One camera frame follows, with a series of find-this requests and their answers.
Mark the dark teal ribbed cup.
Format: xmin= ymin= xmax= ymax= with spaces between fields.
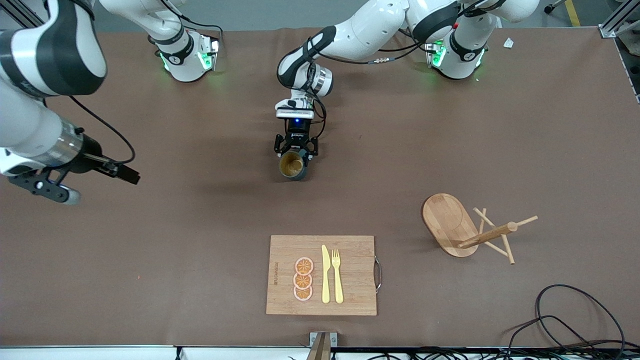
xmin=278 ymin=150 xmax=308 ymax=182

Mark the table cover sheet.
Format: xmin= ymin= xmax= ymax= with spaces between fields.
xmin=0 ymin=25 xmax=640 ymax=348

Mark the yellow plastic knife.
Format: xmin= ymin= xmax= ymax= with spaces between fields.
xmin=321 ymin=244 xmax=331 ymax=304

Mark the bamboo cutting board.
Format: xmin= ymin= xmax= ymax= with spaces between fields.
xmin=265 ymin=234 xmax=383 ymax=317

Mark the yellow plastic fork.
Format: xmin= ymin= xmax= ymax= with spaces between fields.
xmin=331 ymin=249 xmax=345 ymax=304

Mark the wooden mug tree stand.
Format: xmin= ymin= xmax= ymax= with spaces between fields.
xmin=422 ymin=193 xmax=539 ymax=265

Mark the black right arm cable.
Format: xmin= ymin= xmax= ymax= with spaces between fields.
xmin=67 ymin=95 xmax=137 ymax=166

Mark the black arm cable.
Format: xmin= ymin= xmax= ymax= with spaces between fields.
xmin=305 ymin=27 xmax=453 ymax=142
xmin=67 ymin=95 xmax=137 ymax=166

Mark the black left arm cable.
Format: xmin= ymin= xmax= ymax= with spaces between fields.
xmin=305 ymin=27 xmax=453 ymax=142

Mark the black base cable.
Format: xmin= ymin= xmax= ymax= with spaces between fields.
xmin=177 ymin=19 xmax=224 ymax=53

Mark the aluminium frame profile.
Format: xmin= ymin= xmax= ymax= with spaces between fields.
xmin=0 ymin=0 xmax=48 ymax=30
xmin=598 ymin=0 xmax=640 ymax=104

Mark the aluminium profile bracket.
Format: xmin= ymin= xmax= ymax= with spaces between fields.
xmin=306 ymin=331 xmax=339 ymax=360

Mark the black cable bundle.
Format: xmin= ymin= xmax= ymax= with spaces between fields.
xmin=340 ymin=345 xmax=640 ymax=360

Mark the black looped cable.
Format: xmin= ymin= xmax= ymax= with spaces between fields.
xmin=505 ymin=284 xmax=627 ymax=351

